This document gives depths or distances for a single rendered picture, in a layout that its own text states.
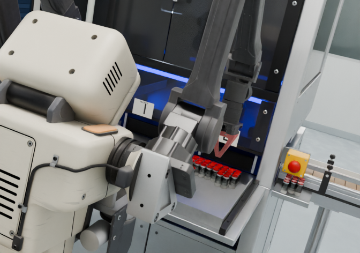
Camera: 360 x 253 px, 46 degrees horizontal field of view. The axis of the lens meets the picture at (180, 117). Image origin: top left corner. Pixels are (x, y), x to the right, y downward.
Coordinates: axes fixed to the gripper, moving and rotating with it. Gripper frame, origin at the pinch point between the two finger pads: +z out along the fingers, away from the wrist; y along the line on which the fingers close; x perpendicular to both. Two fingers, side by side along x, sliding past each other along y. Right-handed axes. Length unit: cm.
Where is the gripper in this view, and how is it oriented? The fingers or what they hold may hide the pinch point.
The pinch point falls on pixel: (218, 154)
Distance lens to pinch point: 113.1
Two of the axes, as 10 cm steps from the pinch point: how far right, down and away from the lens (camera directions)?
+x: -9.0, -2.8, 3.3
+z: -2.5, 9.6, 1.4
